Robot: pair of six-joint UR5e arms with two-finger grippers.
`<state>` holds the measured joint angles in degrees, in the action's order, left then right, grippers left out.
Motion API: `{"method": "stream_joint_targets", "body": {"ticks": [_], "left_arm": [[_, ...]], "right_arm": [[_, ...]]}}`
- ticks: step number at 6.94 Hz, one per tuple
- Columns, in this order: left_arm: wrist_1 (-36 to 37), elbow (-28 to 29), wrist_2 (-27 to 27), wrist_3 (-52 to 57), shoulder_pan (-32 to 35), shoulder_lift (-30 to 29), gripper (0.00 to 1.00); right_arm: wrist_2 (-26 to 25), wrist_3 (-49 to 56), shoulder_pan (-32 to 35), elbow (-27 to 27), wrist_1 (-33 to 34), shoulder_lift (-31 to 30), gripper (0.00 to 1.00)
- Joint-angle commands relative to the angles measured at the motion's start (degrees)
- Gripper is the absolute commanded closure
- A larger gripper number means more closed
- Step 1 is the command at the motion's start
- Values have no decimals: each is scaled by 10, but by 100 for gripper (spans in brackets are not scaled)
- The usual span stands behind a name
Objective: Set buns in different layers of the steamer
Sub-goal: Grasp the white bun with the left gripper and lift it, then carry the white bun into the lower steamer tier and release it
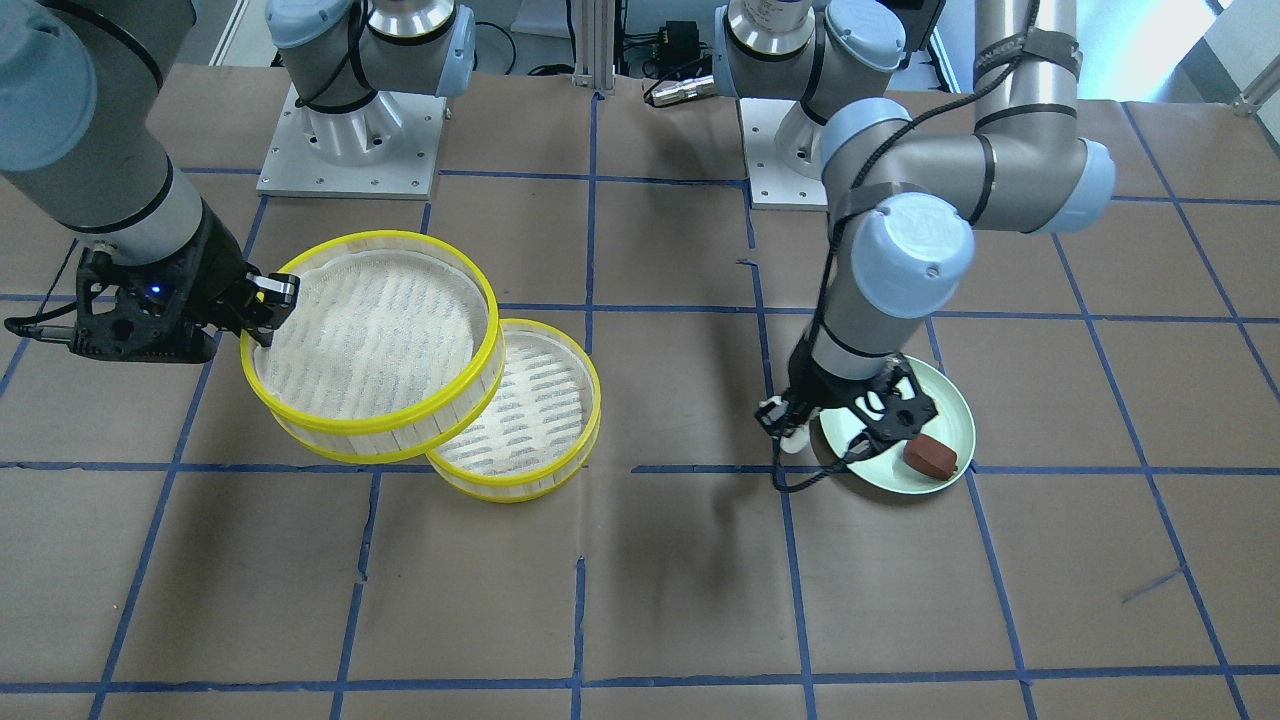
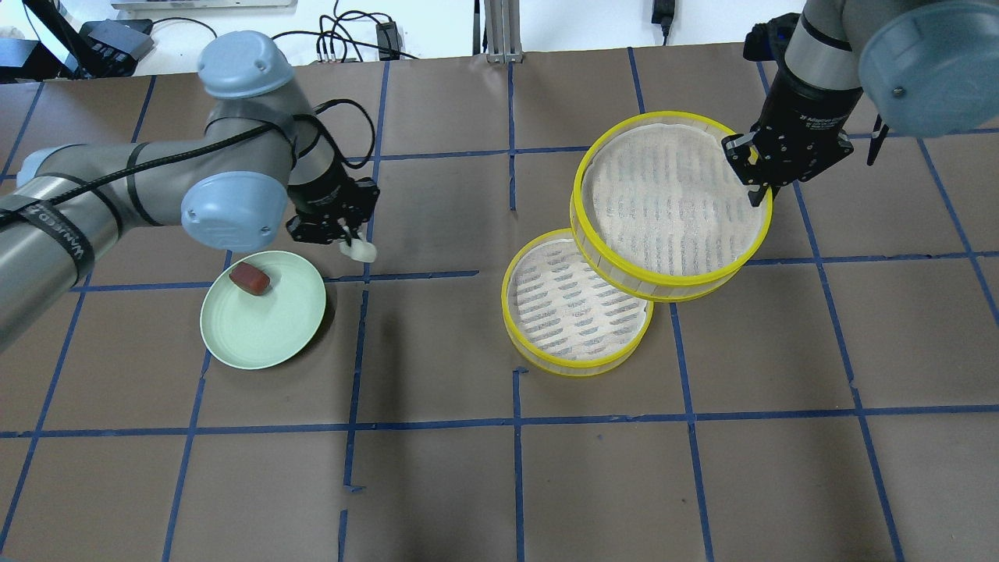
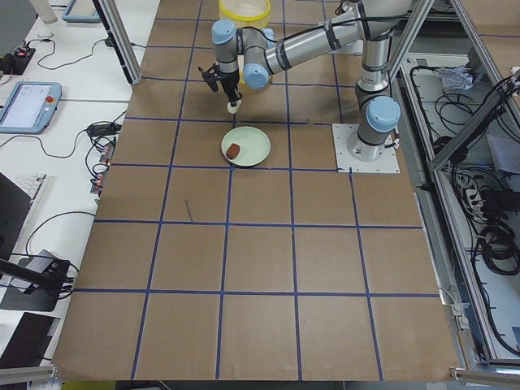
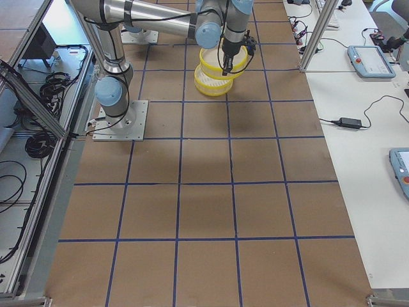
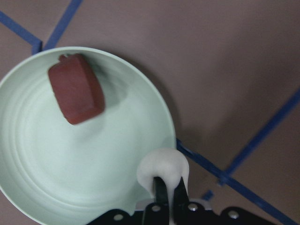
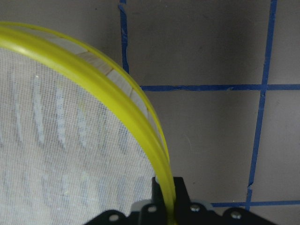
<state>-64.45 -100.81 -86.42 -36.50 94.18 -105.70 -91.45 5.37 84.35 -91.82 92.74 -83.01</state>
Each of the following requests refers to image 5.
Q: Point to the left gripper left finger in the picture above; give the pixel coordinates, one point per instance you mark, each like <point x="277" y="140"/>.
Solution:
<point x="160" y="191"/>

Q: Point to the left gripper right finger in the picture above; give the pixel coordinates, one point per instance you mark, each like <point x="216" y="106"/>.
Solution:
<point x="180" y="195"/>

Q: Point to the white steamed bun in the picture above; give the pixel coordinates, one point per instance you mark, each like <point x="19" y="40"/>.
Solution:
<point x="168" y="164"/>

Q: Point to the light green plate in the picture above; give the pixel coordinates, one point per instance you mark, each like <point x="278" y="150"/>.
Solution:
<point x="57" y="173"/>

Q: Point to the brown bun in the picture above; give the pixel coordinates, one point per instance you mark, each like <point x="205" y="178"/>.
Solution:
<point x="76" y="88"/>

